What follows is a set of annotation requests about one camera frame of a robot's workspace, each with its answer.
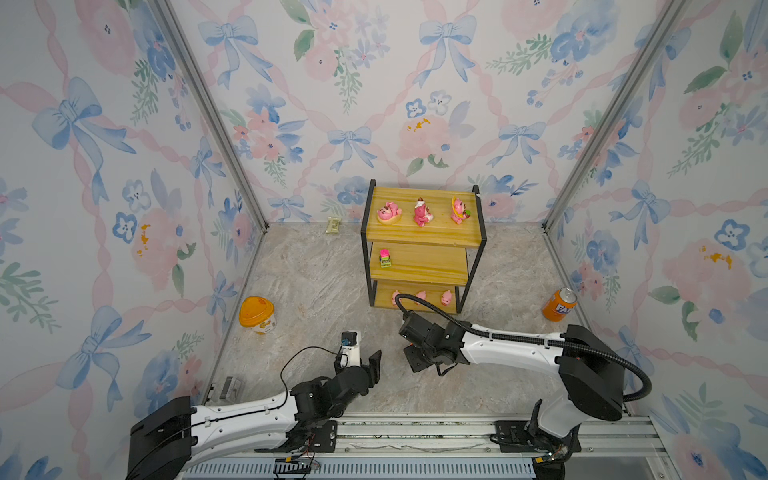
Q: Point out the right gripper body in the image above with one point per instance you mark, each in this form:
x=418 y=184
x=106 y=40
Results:
x=418 y=361

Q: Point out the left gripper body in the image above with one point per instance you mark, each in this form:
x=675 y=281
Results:
x=365 y=371

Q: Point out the pink green toy car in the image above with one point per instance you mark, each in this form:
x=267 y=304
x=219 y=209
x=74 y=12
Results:
x=385 y=258

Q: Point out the pink bear cream toy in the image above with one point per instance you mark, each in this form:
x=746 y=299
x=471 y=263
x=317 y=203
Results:
x=422 y=214

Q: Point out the pink bear sunflower toy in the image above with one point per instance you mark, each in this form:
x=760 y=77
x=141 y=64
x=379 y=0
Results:
x=460 y=212

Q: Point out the pink bear donut toy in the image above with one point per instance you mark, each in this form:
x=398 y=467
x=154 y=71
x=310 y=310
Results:
x=389 y=214

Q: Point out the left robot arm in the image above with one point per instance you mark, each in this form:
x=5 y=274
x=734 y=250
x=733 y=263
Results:
x=180 y=435

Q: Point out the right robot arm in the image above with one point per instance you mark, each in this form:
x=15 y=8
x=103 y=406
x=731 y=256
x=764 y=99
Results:
x=590 y=383

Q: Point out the wooden three-tier shelf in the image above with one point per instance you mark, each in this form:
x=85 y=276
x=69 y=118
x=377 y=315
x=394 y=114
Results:
x=437 y=257

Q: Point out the grey small box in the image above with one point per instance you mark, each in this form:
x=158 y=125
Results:
x=231 y=390

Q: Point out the orange lid plastic jar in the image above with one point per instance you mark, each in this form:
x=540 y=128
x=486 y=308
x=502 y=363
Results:
x=257 y=315

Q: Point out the orange soda can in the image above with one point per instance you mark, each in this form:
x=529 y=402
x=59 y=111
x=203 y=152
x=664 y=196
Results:
x=559 y=305

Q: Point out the small green packet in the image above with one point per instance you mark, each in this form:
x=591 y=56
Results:
x=333 y=225

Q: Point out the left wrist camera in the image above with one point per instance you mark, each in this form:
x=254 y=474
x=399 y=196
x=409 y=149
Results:
x=350 y=350

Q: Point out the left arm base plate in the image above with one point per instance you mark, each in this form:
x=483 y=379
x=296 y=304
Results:
x=320 y=439

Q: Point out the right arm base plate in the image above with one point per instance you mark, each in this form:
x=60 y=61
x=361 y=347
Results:
x=513 y=436

